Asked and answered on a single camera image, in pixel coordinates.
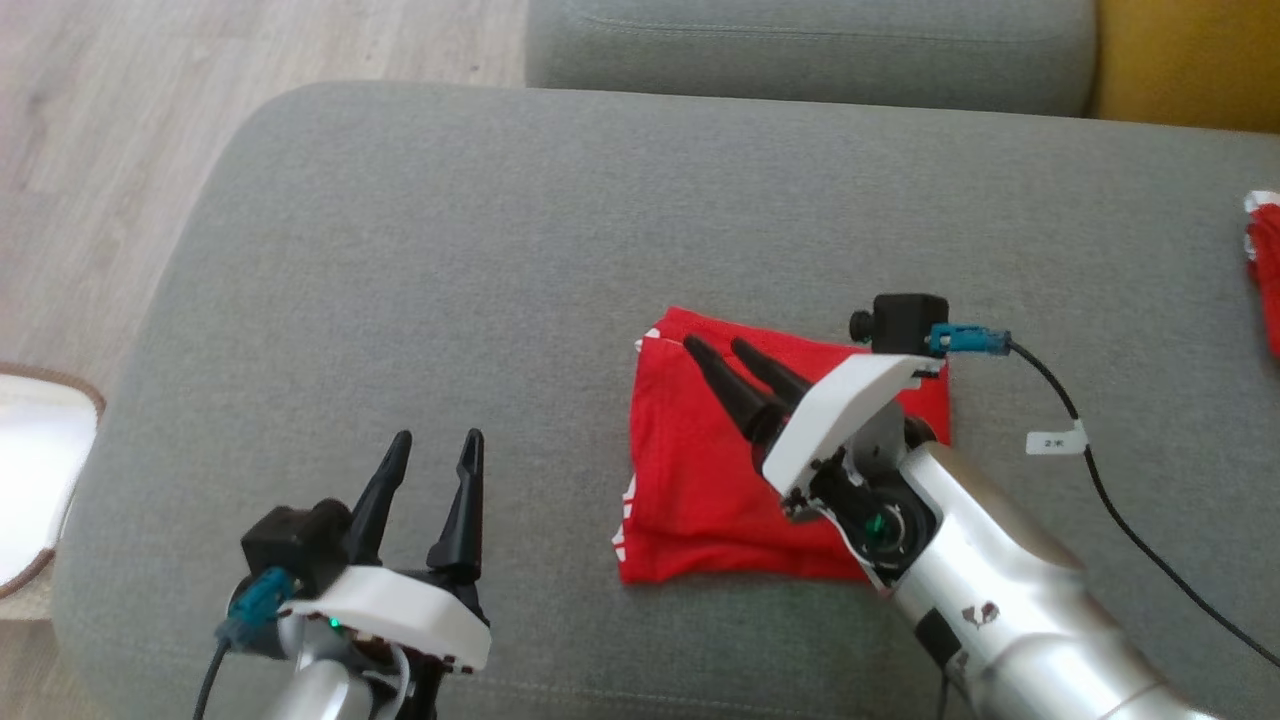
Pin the red jersey with white trim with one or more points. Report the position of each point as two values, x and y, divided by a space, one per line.
1268 270

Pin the grey sofa back cushion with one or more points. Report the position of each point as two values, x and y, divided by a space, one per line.
800 55

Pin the grey fabric sofa seat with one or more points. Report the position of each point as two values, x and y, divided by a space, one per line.
450 250

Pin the mustard yellow sofa cushion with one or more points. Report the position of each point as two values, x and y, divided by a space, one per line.
1190 60

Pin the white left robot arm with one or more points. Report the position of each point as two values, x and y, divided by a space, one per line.
320 690

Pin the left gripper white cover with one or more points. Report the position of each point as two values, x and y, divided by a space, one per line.
400 610

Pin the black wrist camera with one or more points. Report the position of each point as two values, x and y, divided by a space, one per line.
290 545
905 322

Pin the white round basket brown rim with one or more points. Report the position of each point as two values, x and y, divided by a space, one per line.
40 470

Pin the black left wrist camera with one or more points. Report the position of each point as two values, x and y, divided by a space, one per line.
290 545

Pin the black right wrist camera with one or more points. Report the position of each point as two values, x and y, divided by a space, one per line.
905 322

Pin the red shorts with 23 print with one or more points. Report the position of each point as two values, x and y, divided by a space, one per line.
690 470

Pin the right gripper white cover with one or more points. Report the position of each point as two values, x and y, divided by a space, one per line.
840 420

